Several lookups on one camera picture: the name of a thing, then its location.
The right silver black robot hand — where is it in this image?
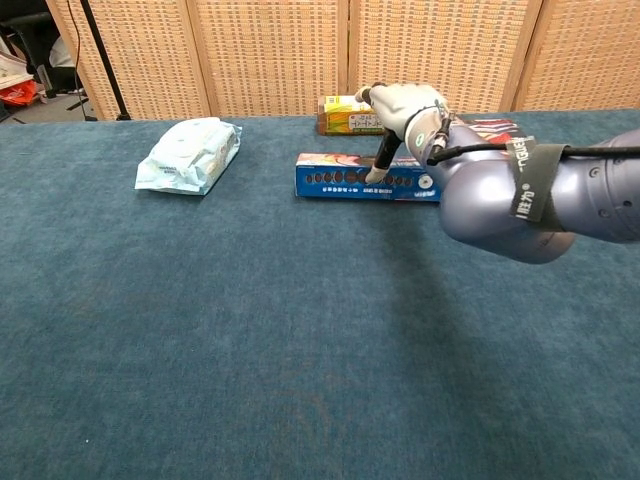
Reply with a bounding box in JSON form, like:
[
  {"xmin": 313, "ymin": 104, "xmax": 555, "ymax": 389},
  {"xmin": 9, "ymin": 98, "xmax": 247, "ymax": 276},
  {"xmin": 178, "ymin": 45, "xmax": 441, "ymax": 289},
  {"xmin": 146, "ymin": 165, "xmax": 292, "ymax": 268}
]
[{"xmin": 354, "ymin": 82, "xmax": 451, "ymax": 185}]

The long blue pink cookie box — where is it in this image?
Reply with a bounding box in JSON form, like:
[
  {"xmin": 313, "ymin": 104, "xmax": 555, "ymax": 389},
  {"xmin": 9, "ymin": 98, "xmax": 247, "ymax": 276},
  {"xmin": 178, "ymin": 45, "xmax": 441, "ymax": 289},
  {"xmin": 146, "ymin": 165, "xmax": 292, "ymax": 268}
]
[{"xmin": 294, "ymin": 152, "xmax": 444, "ymax": 203}]

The yellow label tea bottle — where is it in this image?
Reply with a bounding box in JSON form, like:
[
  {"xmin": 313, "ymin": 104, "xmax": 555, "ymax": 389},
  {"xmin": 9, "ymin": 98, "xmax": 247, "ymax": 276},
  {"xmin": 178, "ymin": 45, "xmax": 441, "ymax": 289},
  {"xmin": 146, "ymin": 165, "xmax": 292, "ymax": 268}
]
[{"xmin": 316, "ymin": 94, "xmax": 386, "ymax": 137}]

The black red snack box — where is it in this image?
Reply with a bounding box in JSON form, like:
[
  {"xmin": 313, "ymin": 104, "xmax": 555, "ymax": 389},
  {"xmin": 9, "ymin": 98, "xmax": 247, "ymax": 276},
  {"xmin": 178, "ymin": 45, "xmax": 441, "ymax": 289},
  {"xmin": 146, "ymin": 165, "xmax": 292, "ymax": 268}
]
[{"xmin": 452, "ymin": 117, "xmax": 525, "ymax": 147}]

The pale blue wet wipes pack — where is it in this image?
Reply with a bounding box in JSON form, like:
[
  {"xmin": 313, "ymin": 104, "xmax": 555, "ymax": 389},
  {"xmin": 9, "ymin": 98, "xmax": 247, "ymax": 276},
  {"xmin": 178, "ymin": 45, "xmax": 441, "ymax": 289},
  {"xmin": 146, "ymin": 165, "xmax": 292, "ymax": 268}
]
[{"xmin": 134, "ymin": 116, "xmax": 243, "ymax": 197}]

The wicker folding screen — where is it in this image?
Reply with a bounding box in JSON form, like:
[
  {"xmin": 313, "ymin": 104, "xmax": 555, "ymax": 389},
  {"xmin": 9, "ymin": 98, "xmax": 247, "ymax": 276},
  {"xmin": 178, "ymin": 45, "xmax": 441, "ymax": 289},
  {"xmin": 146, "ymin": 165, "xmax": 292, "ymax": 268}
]
[{"xmin": 45, "ymin": 0, "xmax": 640, "ymax": 122}]

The blue carpet table mat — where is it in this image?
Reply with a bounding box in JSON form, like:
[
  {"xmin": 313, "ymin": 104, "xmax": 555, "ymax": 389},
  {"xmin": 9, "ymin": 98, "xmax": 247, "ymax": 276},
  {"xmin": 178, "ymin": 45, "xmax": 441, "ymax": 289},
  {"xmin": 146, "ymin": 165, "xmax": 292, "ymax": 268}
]
[{"xmin": 0, "ymin": 107, "xmax": 640, "ymax": 480}]

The black tripod stand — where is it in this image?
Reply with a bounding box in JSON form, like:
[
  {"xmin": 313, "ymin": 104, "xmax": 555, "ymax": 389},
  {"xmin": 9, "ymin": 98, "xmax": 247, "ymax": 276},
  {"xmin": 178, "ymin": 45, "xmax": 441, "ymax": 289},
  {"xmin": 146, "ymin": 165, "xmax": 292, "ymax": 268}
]
[{"xmin": 79, "ymin": 0, "xmax": 132, "ymax": 122}]

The orange plastic bag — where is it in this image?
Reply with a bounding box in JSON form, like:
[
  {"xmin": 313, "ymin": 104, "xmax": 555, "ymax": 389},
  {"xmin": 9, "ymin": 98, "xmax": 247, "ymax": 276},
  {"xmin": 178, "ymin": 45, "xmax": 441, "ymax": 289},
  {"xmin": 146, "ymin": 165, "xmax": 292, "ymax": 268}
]
[{"xmin": 0, "ymin": 80, "xmax": 40, "ymax": 107}]

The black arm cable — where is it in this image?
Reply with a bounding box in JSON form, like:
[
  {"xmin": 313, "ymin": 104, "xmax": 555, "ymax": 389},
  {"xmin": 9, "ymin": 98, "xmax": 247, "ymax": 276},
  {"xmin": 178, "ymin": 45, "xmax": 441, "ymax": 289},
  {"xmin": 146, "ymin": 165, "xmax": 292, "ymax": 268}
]
[{"xmin": 426, "ymin": 141, "xmax": 640, "ymax": 167}]

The dark velcro arm strap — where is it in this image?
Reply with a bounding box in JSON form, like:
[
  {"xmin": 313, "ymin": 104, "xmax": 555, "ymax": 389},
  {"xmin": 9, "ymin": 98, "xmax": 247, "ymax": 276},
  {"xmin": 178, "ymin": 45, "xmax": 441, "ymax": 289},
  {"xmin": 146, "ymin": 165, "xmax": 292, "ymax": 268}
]
[{"xmin": 504, "ymin": 134, "xmax": 571, "ymax": 224}]

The black floor cable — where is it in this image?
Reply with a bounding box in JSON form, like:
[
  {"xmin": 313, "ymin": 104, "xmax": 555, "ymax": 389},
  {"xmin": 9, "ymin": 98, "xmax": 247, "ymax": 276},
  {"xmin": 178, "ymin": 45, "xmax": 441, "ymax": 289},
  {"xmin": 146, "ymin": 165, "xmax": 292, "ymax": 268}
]
[{"xmin": 66, "ymin": 0, "xmax": 90, "ymax": 112}]

